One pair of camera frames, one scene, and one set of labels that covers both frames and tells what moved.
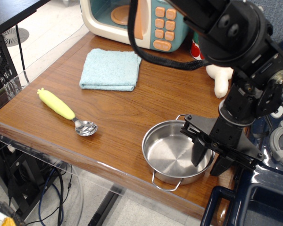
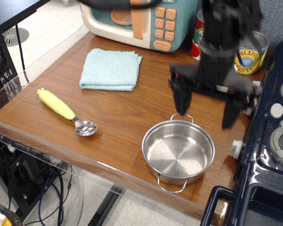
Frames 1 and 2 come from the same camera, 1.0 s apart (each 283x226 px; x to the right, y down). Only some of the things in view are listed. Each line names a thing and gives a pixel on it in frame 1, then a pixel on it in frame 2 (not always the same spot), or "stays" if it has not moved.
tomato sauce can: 195,50 stays
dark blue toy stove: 262,195 stays
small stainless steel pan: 168,151 stays
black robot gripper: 231,141 → 216,74
